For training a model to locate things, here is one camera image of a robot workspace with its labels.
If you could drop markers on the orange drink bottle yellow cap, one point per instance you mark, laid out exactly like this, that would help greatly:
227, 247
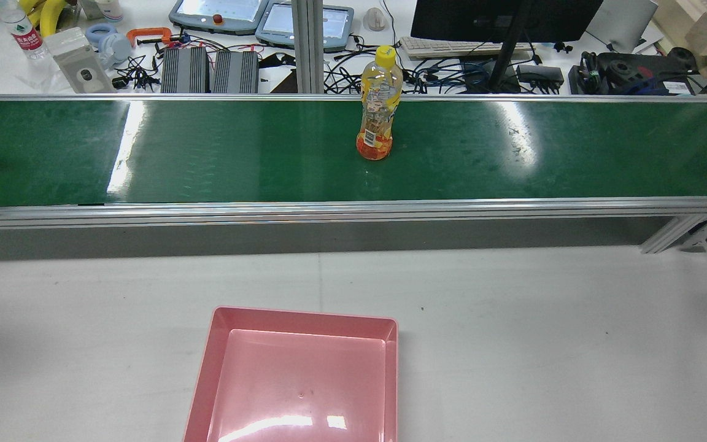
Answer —
379, 110

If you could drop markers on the pink plastic basket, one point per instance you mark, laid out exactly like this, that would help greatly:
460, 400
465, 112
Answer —
304, 380

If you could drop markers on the green conveyor belt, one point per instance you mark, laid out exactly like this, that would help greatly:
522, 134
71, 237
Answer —
329, 212
206, 153

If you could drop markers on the white keyboard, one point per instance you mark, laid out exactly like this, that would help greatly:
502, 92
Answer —
439, 48

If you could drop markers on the white computer mouse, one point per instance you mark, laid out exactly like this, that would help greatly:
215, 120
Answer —
375, 19

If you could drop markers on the black Huawei monitor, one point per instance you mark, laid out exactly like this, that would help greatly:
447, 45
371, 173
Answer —
482, 18

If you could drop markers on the grey teach pendant red button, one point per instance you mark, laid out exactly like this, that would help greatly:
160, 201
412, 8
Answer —
218, 12

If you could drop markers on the orange clamp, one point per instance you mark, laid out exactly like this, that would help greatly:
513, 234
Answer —
145, 32

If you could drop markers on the black equipment case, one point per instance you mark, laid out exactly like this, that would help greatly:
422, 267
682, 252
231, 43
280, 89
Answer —
636, 70

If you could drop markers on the white plastic jar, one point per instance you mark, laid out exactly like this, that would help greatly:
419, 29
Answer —
109, 9

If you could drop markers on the yellow banana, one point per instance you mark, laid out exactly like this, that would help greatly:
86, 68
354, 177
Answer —
29, 6
53, 15

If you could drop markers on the water bottle red label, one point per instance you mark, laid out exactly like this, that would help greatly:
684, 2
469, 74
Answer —
27, 38

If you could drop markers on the beige cardboard box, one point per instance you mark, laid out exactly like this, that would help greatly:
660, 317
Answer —
676, 15

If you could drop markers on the aluminium profile post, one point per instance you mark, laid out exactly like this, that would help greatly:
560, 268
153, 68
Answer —
307, 43

